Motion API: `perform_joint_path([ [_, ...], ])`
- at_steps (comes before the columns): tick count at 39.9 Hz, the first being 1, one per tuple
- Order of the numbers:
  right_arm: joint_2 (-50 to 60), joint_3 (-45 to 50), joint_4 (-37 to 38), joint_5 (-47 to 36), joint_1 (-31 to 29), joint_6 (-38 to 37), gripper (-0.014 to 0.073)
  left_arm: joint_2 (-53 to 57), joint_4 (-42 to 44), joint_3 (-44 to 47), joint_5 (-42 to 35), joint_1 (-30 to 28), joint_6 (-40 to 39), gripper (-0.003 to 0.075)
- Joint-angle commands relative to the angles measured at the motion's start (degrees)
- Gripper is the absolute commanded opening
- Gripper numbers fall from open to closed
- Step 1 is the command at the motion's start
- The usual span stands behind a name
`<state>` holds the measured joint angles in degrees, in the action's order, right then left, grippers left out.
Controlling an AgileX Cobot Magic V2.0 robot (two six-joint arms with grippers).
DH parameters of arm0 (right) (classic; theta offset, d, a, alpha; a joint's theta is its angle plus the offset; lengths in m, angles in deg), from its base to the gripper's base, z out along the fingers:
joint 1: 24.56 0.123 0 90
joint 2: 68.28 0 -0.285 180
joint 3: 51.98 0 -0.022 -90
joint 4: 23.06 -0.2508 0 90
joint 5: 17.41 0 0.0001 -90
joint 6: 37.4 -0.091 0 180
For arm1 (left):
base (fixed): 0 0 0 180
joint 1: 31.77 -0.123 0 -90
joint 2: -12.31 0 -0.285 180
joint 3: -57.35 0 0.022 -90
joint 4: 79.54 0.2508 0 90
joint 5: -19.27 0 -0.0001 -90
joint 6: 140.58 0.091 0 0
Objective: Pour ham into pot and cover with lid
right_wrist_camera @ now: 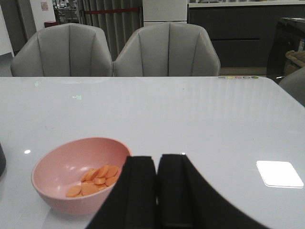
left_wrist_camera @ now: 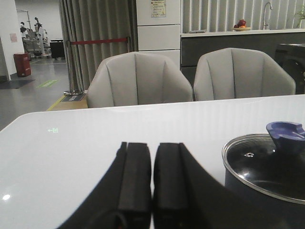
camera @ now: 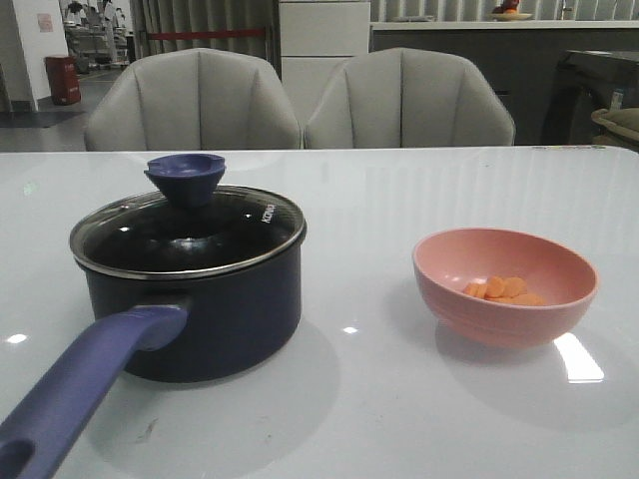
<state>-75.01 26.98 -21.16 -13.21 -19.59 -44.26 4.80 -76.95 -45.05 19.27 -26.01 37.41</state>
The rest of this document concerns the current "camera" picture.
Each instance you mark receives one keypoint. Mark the glass lid purple knob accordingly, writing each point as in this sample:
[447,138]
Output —
[191,226]

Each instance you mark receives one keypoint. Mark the pink plastic bowl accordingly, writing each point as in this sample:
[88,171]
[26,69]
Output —
[559,282]

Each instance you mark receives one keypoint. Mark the orange ham slices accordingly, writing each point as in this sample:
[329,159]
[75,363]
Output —
[507,290]

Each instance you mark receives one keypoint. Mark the right grey upholstered chair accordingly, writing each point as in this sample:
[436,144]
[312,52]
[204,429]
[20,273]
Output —
[407,98]

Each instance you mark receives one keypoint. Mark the grey upholstered chair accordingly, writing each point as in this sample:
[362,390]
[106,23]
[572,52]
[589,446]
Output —
[407,98]
[195,99]

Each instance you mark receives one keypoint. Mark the left grey upholstered chair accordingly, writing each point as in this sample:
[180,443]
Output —
[195,99]

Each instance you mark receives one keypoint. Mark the white cabinet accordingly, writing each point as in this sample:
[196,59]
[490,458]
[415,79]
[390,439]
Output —
[315,36]

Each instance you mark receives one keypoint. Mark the red barrier tape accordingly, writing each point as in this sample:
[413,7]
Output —
[208,35]

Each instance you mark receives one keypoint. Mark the grey counter with white top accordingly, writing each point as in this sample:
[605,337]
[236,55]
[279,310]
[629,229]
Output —
[518,58]

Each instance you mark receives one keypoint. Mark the fruit plate on counter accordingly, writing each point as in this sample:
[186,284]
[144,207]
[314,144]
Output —
[509,10]

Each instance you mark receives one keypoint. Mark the red trash bin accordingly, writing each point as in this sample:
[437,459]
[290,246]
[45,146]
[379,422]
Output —
[63,81]

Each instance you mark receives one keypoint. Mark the beige cushion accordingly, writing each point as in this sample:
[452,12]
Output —
[618,128]

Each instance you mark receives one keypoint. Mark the dark blue saucepan purple handle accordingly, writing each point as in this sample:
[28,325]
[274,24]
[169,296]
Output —
[176,330]

